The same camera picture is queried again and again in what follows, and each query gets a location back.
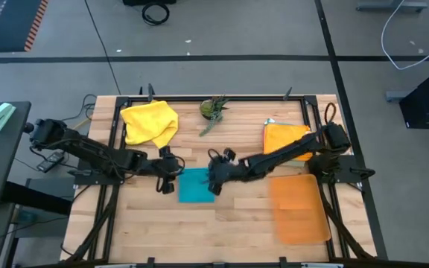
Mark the grey table foot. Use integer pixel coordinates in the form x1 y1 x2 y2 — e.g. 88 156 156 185
355 0 429 13

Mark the orange microfiber towel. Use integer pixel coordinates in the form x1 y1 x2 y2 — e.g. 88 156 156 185
263 122 312 162

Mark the yellow floor cable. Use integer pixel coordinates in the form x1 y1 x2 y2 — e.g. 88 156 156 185
71 117 93 131

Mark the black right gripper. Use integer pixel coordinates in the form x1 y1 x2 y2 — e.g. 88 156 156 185
206 147 248 197

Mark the black floor mat orange edge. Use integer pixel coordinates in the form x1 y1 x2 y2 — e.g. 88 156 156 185
0 0 48 54

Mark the black power adapter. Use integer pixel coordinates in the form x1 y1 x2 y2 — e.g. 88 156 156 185
36 150 66 174

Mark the black metal rig frame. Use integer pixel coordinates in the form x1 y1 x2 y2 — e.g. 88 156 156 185
60 83 379 268

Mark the potted succulent in black bowl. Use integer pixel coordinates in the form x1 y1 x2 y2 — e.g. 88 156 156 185
198 95 231 138

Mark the black floor cable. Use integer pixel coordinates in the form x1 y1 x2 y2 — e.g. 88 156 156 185
83 0 123 96

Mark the black cabinet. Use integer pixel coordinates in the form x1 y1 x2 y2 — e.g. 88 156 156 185
398 69 429 131

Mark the white floor cable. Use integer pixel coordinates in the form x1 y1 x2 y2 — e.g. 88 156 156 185
380 0 429 71

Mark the yellow microfiber towel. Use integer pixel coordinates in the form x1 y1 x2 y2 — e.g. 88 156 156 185
120 100 179 150

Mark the black equipment base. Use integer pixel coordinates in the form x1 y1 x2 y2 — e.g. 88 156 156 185
121 0 177 6

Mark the teal microfiber towel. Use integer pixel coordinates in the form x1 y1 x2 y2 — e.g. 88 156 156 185
177 167 217 204

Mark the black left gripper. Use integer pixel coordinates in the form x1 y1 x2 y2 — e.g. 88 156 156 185
150 145 186 196

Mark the coiled black cable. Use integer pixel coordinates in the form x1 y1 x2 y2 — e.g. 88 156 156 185
141 1 171 27

